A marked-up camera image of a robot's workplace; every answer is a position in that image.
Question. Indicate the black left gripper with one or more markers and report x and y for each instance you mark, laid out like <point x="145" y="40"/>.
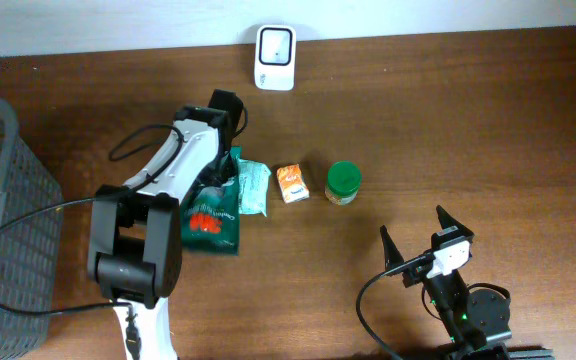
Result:
<point x="229" y="173"/>

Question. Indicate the green 3M gloves packet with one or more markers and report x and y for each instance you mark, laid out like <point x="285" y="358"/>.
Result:
<point x="210" y="219"/>

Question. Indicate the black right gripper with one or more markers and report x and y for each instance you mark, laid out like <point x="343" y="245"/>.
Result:
<point x="390" y="253"/>

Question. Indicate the grey plastic mesh basket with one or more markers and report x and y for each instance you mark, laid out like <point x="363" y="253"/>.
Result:
<point x="28" y="246"/>

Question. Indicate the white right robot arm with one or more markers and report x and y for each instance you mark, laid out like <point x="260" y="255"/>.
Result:
<point x="476" y="317"/>

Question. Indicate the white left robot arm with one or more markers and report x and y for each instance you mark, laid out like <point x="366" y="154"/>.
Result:
<point x="135" y="246"/>

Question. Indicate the orange tissue packet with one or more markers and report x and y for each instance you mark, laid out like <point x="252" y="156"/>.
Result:
<point x="292" y="184"/>

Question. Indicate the mint green wipes packet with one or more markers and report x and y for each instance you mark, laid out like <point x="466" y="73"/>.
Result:
<point x="253" y="187"/>

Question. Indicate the green lid jar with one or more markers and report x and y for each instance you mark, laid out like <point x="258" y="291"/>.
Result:
<point x="343" y="182"/>

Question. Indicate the white barcode scanner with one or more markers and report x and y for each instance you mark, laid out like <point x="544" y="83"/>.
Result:
<point x="275" y="58"/>

